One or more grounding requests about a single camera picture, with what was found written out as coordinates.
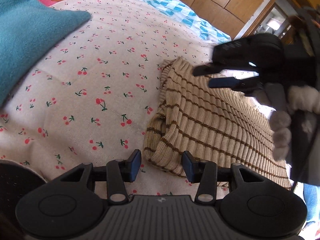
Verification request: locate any blue white checked blanket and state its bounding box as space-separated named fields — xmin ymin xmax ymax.
xmin=147 ymin=0 xmax=232 ymax=47

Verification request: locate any small blue fleece cloth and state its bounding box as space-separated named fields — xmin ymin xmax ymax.
xmin=301 ymin=182 xmax=320 ymax=224

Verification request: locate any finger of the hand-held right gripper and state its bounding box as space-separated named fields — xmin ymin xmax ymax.
xmin=209 ymin=76 xmax=263 ymax=94
xmin=192 ymin=62 xmax=260 ymax=77

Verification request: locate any cherry print bed sheet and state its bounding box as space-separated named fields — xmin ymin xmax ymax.
xmin=0 ymin=0 xmax=293 ymax=198

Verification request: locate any person's right hand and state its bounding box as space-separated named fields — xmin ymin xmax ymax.
xmin=250 ymin=83 xmax=287 ymax=111

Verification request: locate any beige brown striped sweater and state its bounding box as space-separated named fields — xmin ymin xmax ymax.
xmin=144 ymin=56 xmax=293 ymax=190

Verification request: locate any large blue fleece blanket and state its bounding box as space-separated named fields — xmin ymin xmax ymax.
xmin=0 ymin=0 xmax=91 ymax=105

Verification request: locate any wooden display cabinet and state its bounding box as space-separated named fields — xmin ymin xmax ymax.
xmin=250 ymin=0 xmax=298 ymax=44

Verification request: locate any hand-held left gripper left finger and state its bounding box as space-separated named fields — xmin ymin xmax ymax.
xmin=54 ymin=149 xmax=142 ymax=203

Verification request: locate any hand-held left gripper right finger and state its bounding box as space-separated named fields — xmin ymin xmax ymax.
xmin=182 ymin=151 xmax=267 ymax=204

